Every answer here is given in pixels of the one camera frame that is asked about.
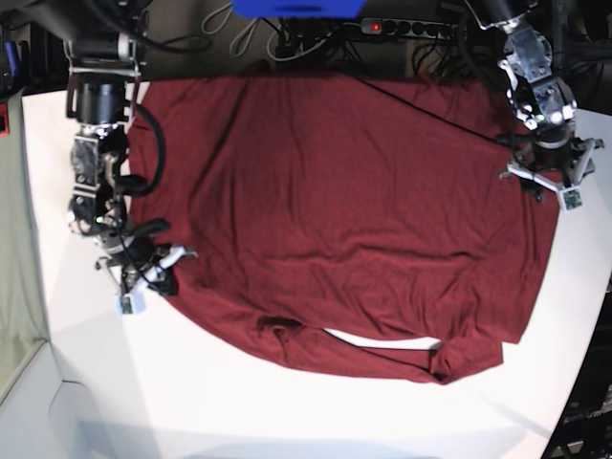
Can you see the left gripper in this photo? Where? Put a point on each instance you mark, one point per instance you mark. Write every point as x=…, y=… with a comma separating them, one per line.
x=539, y=167

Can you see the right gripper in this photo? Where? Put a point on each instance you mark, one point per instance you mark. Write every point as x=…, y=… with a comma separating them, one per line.
x=137, y=263

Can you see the dark red t-shirt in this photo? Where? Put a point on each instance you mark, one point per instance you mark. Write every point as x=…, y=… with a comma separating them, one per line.
x=351, y=228

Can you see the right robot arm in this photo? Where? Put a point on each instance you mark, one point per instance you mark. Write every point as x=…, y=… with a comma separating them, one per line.
x=105, y=42

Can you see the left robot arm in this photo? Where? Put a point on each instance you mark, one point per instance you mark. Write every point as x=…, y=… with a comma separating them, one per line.
x=539, y=98

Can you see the black power strip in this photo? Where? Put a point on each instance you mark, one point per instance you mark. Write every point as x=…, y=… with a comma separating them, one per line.
x=403, y=28

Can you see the red black device left edge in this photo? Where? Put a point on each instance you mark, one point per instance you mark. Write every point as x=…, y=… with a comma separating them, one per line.
x=4, y=120

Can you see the blue box at top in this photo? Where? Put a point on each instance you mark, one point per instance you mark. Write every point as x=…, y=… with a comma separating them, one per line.
x=298, y=8

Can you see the blue bottle left edge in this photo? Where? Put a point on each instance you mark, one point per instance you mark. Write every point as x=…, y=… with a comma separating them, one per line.
x=13, y=58

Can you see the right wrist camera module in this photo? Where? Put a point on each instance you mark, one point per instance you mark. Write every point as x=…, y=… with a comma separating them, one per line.
x=130, y=304

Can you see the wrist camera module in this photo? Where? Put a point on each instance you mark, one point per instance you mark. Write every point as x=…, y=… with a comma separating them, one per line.
x=570, y=198
x=130, y=304

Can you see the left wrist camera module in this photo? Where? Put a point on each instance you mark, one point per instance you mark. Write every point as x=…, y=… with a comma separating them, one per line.
x=570, y=198

